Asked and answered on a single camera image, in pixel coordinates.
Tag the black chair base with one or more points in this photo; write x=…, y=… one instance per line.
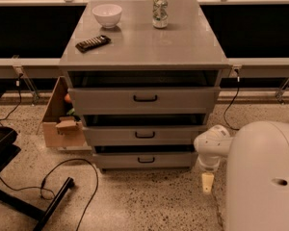
x=37, y=171

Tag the grey bottom drawer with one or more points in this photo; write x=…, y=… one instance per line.
x=144, y=160

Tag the grey drawer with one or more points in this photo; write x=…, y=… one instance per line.
x=144, y=160
x=142, y=135
x=143, y=101

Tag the grey drawer cabinet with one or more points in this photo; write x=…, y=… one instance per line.
x=185, y=54

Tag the grey top drawer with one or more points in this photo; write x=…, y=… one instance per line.
x=143, y=101

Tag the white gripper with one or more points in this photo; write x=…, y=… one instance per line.
x=207, y=166

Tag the white green soda can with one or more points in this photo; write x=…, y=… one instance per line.
x=160, y=15

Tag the cardboard box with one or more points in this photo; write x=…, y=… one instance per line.
x=61, y=130

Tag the grey middle drawer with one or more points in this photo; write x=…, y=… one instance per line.
x=142, y=135

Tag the dark snack bar packet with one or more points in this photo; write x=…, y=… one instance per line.
x=90, y=44

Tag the white bowl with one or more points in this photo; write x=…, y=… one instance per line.
x=107, y=15

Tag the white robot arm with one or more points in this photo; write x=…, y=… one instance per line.
x=257, y=174

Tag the orange fruit in box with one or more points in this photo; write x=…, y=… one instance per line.
x=67, y=98

